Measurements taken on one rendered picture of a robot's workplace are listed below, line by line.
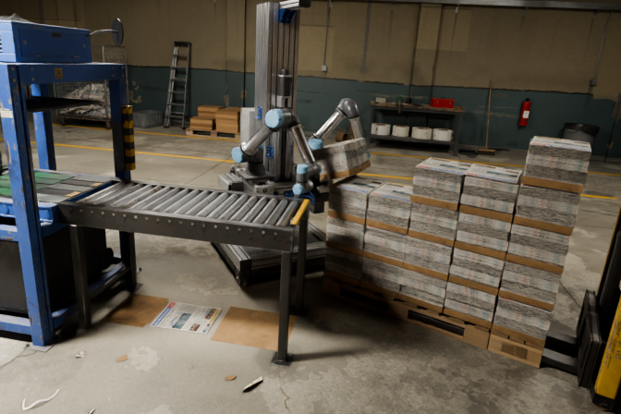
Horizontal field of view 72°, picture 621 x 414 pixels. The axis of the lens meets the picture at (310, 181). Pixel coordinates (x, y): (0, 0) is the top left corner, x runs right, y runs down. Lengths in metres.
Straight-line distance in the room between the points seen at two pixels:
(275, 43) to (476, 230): 1.88
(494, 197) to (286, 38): 1.81
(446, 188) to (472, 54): 7.00
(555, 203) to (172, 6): 9.14
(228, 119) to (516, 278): 7.04
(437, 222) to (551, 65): 7.44
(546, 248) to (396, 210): 0.86
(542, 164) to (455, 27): 7.10
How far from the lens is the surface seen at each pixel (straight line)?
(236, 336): 2.81
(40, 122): 3.60
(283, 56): 3.31
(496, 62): 9.62
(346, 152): 2.94
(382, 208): 2.83
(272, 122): 2.76
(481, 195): 2.65
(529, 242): 2.69
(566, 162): 2.58
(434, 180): 2.68
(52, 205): 2.76
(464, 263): 2.80
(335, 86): 9.41
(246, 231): 2.27
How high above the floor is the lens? 1.65
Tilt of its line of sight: 16 degrees down
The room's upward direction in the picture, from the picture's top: 3 degrees clockwise
